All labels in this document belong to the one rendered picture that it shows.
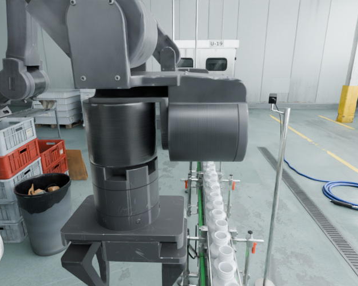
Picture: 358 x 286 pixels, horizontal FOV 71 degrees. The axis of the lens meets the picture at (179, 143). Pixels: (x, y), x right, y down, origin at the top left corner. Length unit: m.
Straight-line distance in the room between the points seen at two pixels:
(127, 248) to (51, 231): 2.33
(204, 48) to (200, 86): 4.80
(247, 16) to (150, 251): 10.66
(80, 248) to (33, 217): 2.23
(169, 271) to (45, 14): 0.21
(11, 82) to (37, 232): 1.96
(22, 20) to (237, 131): 0.63
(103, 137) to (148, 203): 0.07
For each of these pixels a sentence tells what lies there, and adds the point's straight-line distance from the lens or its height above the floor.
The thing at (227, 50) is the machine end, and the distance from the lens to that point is 4.99.
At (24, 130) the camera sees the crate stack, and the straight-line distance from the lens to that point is 2.93.
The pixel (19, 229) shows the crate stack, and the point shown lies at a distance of 2.93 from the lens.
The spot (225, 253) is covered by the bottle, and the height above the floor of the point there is 1.14.
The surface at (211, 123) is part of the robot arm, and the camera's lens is 0.18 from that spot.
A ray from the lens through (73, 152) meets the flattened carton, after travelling 3.83.
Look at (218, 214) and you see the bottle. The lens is 0.85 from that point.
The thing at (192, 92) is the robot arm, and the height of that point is 1.60.
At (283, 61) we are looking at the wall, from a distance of 11.01.
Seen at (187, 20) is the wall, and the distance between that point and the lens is 10.60.
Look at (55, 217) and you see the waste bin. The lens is 2.48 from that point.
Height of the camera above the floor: 1.62
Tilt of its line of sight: 17 degrees down
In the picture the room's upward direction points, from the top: straight up
